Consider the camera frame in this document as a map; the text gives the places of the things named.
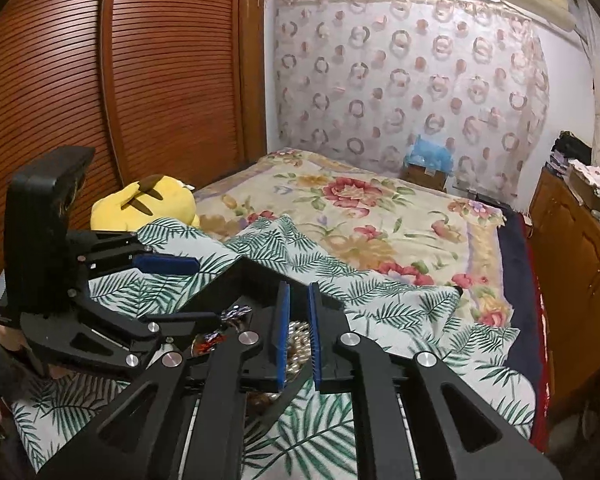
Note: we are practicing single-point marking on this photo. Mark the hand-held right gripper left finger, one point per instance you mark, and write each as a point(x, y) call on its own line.
point(282, 340)

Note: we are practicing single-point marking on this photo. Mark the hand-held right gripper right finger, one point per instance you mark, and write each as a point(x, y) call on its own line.
point(314, 347)

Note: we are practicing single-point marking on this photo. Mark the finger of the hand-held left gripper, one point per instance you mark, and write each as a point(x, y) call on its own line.
point(190, 317)
point(166, 264)

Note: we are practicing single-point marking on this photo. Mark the black square box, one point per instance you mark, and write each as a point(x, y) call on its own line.
point(260, 280)

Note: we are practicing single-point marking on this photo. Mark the person's left forearm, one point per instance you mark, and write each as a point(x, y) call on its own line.
point(0, 375)

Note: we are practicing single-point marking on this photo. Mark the person's left hand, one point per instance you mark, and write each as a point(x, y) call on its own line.
point(7, 337)

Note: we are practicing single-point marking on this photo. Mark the yellow plush toy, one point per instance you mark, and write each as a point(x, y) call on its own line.
point(145, 205)

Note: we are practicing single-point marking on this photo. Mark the green leaf print cloth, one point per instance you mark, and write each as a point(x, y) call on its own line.
point(420, 320)

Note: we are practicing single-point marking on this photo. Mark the floral blanket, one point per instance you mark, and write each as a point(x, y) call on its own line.
point(380, 220)

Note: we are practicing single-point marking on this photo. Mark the wooden slatted wardrobe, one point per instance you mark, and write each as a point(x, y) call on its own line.
point(105, 85)

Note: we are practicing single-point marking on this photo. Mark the small cardboard box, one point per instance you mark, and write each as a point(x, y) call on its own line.
point(422, 176)

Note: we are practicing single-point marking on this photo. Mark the navy blanket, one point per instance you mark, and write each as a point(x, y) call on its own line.
point(522, 300)

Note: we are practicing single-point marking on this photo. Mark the blue plush toy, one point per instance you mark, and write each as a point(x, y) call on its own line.
point(430, 155)

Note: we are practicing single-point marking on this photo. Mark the red patterned blanket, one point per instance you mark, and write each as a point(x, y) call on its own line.
point(542, 385)

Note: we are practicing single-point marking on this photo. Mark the wooden cabinet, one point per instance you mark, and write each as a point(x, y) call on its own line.
point(580, 280)

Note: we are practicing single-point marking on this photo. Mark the circle pattern curtain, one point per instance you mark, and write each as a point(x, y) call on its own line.
point(405, 85)

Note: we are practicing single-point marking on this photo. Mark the dark clothes pile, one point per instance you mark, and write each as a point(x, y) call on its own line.
point(570, 152)

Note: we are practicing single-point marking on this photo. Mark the cardboard box with cloth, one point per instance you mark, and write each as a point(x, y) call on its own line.
point(592, 185)

